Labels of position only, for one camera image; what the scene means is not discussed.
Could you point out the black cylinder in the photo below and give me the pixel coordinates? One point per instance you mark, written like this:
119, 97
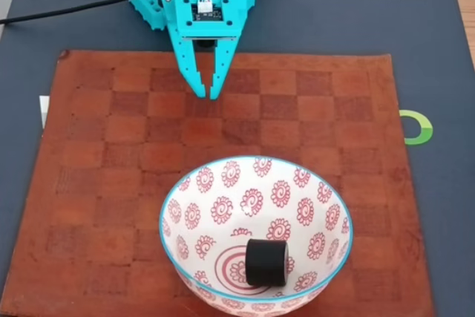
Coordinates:
265, 263

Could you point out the white bowl with red flowers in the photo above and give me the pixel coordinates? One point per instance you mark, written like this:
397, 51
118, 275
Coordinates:
256, 202

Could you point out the dark grey desk mat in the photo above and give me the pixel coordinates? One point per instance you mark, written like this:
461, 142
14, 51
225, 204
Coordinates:
334, 16

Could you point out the brown wooden chessboard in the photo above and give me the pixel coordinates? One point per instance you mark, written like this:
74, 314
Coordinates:
111, 183

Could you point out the white card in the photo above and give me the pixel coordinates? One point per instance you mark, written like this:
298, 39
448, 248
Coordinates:
44, 109

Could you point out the teal camera mount with board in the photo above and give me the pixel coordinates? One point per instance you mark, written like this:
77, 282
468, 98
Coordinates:
234, 27

